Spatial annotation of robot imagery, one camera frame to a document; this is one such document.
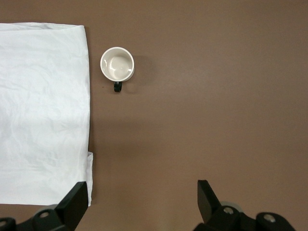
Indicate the brown table cover sheet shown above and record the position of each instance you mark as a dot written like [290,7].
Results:
[204,96]

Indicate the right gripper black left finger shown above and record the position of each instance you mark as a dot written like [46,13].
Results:
[72,207]

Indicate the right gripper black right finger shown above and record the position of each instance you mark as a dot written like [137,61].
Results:
[209,209]

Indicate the white cloth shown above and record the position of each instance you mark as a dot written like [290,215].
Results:
[43,108]

